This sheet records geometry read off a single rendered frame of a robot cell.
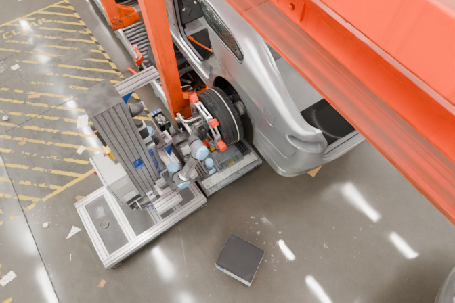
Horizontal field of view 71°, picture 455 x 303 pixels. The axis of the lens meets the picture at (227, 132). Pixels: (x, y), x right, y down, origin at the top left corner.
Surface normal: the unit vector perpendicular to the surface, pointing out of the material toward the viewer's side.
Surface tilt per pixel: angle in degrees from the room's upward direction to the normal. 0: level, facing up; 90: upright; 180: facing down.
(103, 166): 0
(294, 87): 22
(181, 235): 0
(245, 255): 0
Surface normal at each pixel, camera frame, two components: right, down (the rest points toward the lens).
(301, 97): 0.18, -0.24
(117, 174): 0.00, -0.52
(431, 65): -0.84, 0.47
